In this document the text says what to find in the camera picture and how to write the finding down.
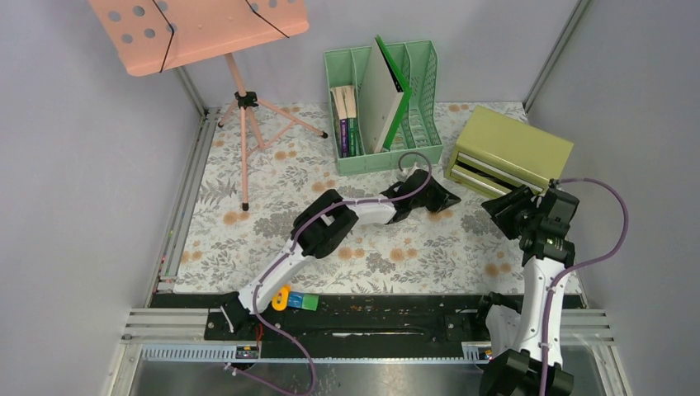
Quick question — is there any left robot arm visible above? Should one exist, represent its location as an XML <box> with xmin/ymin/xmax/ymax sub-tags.
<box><xmin>220</xmin><ymin>169</ymin><xmax>461</xmax><ymax>339</ymax></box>

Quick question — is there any pink music stand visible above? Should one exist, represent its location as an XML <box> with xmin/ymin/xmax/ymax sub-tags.
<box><xmin>89</xmin><ymin>0</ymin><xmax>328</xmax><ymax>211</ymax></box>

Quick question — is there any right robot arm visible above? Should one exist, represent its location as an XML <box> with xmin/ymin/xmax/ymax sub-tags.
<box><xmin>473</xmin><ymin>186</ymin><xmax>579</xmax><ymax>395</ymax></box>

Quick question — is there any olive green drawer box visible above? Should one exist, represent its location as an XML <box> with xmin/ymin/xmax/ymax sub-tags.
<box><xmin>444</xmin><ymin>106</ymin><xmax>574</xmax><ymax>199</ymax></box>

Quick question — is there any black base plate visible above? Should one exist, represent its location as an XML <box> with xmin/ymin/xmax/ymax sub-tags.
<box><xmin>149</xmin><ymin>292</ymin><xmax>586</xmax><ymax>361</ymax></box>

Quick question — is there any aluminium frame rail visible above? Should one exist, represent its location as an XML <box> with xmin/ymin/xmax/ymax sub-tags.
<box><xmin>116</xmin><ymin>108</ymin><xmax>220</xmax><ymax>365</ymax></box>

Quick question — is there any yellow blue green toy block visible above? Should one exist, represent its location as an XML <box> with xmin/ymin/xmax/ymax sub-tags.
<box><xmin>271</xmin><ymin>285</ymin><xmax>319</xmax><ymax>311</ymax></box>

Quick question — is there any treehouse paperback book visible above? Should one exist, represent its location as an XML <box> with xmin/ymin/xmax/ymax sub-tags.
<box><xmin>343</xmin><ymin>85</ymin><xmax>361</xmax><ymax>157</ymax></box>

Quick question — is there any purple paperback book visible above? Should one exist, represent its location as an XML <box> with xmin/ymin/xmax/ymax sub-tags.
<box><xmin>330</xmin><ymin>87</ymin><xmax>350</xmax><ymax>158</ymax></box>

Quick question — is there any green file organizer rack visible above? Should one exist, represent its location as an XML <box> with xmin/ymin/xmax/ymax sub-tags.
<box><xmin>324</xmin><ymin>40</ymin><xmax>442</xmax><ymax>176</ymax></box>

